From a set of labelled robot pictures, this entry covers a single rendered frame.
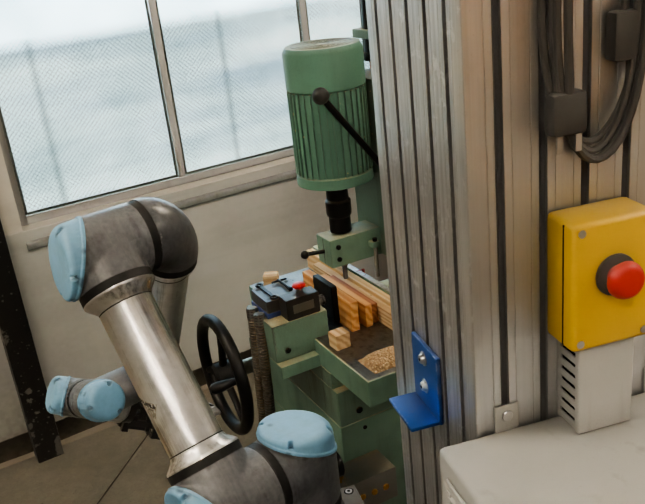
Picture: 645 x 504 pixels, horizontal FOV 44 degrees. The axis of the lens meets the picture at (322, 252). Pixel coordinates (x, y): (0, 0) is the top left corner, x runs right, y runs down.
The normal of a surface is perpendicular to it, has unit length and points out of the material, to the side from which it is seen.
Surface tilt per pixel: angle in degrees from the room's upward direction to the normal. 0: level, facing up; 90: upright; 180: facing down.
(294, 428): 8
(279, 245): 90
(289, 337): 90
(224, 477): 52
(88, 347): 90
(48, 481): 0
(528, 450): 0
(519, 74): 90
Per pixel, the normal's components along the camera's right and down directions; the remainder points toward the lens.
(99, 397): 0.57, -0.11
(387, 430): 0.47, 0.29
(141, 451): -0.11, -0.92
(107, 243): 0.41, -0.34
